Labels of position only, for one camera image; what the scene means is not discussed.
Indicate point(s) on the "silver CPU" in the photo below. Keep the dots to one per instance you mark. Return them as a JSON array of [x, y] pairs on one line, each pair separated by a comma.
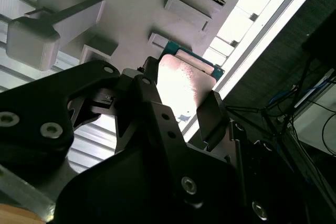
[[181, 85]]

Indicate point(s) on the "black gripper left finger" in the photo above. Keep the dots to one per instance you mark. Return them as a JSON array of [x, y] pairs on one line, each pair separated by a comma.
[[31, 108]]

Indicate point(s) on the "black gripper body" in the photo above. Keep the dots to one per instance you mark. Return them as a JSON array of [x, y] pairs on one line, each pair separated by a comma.
[[118, 190]]

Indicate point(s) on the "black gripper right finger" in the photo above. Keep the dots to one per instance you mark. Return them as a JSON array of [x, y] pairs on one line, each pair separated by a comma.
[[212, 119]]

